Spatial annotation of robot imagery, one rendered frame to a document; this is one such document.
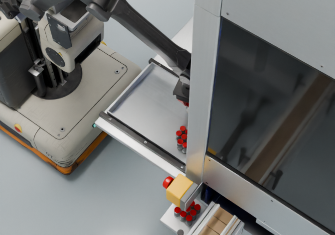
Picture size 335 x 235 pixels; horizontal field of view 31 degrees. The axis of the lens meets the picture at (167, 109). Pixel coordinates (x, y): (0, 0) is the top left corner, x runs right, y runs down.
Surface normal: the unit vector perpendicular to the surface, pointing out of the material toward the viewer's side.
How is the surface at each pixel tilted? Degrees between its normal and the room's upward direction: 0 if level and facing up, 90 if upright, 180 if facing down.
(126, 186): 0
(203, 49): 90
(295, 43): 90
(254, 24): 90
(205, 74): 90
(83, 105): 0
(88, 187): 0
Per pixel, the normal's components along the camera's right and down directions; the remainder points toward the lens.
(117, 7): 0.63, 0.09
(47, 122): 0.00, -0.51
